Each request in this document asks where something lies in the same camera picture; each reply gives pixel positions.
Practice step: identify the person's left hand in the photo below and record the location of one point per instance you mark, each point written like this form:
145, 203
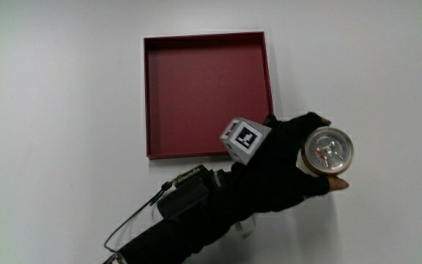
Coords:
277, 172

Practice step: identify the red bull can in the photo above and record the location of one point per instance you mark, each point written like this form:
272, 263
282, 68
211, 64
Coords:
329, 150

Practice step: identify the white desk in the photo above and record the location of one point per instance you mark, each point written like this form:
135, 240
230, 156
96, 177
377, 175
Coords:
50, 110

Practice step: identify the black wrist sensor box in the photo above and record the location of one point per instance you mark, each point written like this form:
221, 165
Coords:
185, 196

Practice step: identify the dark red square tray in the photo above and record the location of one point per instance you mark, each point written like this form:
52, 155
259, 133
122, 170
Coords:
203, 99

